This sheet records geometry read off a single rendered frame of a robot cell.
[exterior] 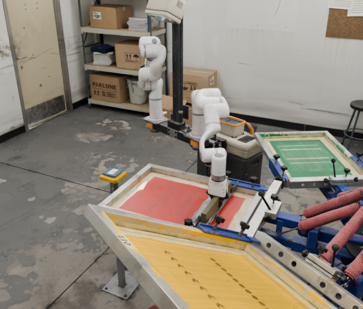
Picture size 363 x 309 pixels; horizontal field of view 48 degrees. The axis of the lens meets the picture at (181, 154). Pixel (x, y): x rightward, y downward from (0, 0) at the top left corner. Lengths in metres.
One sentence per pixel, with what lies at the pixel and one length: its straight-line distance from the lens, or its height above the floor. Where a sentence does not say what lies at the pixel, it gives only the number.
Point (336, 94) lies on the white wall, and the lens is 5.83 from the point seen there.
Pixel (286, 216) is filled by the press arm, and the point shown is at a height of 1.04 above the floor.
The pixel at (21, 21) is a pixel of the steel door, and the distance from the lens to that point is 6.07.
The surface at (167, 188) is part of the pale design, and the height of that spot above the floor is 0.96.
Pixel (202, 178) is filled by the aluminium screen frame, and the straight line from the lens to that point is 2.52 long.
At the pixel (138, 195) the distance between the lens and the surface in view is 2.42.
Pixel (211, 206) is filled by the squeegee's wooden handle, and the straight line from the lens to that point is 2.13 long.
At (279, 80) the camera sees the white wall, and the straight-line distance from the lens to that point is 5.90.
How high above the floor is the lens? 2.21
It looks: 26 degrees down
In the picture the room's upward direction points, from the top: straight up
